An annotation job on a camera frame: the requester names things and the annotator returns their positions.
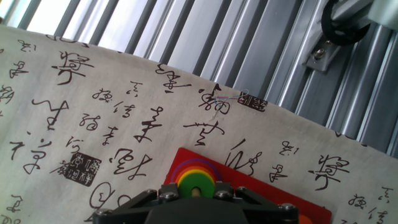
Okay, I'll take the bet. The yellow Hanoi disc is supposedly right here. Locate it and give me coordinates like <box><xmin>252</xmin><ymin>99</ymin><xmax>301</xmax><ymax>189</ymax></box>
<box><xmin>175</xmin><ymin>169</ymin><xmax>217</xmax><ymax>187</ymax></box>

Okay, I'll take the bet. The large orange Hanoi disc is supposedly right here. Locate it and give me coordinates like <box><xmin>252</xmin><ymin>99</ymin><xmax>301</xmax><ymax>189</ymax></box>
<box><xmin>174</xmin><ymin>165</ymin><xmax>218</xmax><ymax>185</ymax></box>

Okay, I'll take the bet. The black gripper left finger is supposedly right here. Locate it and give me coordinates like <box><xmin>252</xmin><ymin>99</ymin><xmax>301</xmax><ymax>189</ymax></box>
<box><xmin>92</xmin><ymin>182</ymin><xmax>180</xmax><ymax>224</ymax></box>

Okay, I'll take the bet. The red Hanoi base with pegs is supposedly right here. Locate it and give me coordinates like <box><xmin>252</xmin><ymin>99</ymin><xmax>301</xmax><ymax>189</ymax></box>
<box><xmin>164</xmin><ymin>147</ymin><xmax>333</xmax><ymax>224</ymax></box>

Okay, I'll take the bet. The metal clamp bracket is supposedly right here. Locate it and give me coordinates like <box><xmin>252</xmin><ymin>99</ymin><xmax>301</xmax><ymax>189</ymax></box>
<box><xmin>321</xmin><ymin>0</ymin><xmax>371</xmax><ymax>47</ymax></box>

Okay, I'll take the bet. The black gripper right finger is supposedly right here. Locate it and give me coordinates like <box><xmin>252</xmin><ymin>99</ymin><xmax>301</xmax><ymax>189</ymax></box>
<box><xmin>213</xmin><ymin>182</ymin><xmax>300</xmax><ymax>224</ymax></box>

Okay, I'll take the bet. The small orange Hanoi disc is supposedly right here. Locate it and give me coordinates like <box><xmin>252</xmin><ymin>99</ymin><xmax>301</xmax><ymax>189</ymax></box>
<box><xmin>297</xmin><ymin>213</ymin><xmax>315</xmax><ymax>224</ymax></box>

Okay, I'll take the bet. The green Hanoi disc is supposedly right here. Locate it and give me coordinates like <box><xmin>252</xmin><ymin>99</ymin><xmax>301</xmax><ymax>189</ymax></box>
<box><xmin>177</xmin><ymin>172</ymin><xmax>216</xmax><ymax>199</ymax></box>

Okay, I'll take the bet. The cream calligraphy print tablecloth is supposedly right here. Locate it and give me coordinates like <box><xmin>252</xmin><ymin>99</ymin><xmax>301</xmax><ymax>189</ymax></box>
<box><xmin>0</xmin><ymin>24</ymin><xmax>398</xmax><ymax>224</ymax></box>

